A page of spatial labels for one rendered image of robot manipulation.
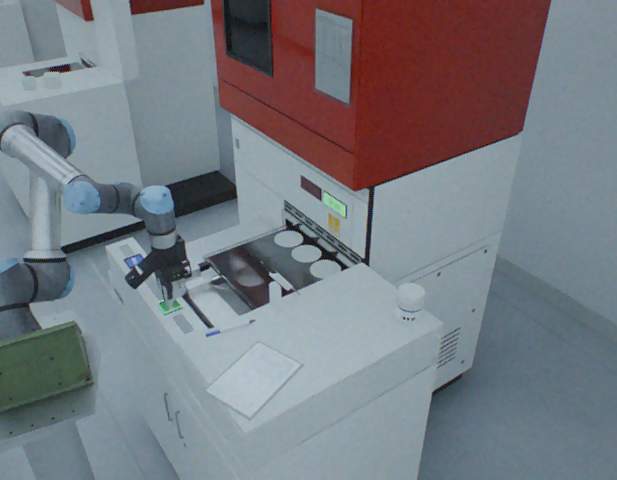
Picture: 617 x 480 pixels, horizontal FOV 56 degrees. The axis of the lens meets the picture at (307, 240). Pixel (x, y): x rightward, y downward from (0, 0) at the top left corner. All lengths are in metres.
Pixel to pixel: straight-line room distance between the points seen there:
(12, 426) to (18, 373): 0.14
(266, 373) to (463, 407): 1.43
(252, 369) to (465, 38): 1.06
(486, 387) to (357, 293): 1.28
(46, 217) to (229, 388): 0.75
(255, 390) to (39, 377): 0.58
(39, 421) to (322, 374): 0.74
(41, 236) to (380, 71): 1.05
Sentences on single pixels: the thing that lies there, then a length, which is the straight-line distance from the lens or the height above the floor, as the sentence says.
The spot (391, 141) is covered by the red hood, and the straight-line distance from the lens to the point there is 1.67.
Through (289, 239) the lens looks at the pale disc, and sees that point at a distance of 2.03.
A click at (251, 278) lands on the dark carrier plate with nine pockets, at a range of 1.86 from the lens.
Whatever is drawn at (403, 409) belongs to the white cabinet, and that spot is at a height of 0.70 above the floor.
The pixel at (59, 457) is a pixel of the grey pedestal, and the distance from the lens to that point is 1.99.
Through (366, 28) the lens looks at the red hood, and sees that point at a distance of 1.50.
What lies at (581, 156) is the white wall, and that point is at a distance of 3.03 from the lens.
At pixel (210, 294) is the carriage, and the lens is 1.84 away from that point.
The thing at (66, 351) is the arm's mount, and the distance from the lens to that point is 1.65.
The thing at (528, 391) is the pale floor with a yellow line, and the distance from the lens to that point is 2.89.
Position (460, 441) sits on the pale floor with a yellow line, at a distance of 2.62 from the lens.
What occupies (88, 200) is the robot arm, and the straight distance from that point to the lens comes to 1.45.
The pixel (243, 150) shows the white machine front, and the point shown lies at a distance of 2.29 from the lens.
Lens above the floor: 2.03
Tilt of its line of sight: 34 degrees down
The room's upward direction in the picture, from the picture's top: straight up
